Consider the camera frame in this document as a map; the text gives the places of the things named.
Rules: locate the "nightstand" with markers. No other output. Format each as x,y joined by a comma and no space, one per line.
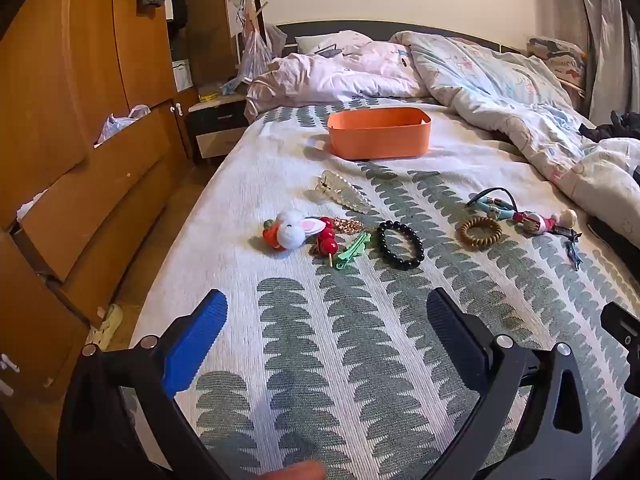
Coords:
215,120

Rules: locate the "green hair clip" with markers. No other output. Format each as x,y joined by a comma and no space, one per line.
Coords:
350,253

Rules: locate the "yellow packet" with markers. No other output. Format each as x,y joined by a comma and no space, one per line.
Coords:
208,96

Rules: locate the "black clothes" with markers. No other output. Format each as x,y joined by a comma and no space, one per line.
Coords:
620,127

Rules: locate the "orange plastic basket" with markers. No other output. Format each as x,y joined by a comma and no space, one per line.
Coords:
380,135

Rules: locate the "hanging clear plastic bag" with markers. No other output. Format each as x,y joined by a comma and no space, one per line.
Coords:
257,55

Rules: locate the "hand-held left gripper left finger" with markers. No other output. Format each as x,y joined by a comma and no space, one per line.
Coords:
200,340

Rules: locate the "grey curtain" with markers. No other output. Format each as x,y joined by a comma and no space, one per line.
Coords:
610,35

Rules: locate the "white bunny plush hair clip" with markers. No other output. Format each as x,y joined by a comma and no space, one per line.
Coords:
290,230

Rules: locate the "white power strip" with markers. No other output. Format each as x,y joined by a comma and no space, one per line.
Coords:
107,325

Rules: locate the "red bead hairpin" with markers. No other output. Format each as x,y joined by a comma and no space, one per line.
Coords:
328,246

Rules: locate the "person's left hand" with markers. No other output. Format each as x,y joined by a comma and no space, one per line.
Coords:
297,472

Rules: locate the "dark headboard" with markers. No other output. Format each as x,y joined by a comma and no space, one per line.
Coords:
380,30

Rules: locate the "patterned pillow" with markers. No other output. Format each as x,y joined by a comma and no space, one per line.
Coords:
560,60

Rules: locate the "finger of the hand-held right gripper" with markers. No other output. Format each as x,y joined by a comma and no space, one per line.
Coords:
620,327

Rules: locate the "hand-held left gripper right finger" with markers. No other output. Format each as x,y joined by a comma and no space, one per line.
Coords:
455,332

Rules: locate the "crumpled plastic bag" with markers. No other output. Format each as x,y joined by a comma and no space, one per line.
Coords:
120,122

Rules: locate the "white printed quilt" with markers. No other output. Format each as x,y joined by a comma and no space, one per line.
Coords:
500,90

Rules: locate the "wooden stand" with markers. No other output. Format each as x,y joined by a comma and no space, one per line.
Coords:
255,15

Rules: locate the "white pillow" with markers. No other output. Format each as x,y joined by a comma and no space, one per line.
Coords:
340,40

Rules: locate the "pearl hair claw clip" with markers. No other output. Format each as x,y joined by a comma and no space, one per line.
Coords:
345,195

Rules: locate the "pink white quilt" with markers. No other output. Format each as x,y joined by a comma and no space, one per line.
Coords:
350,75

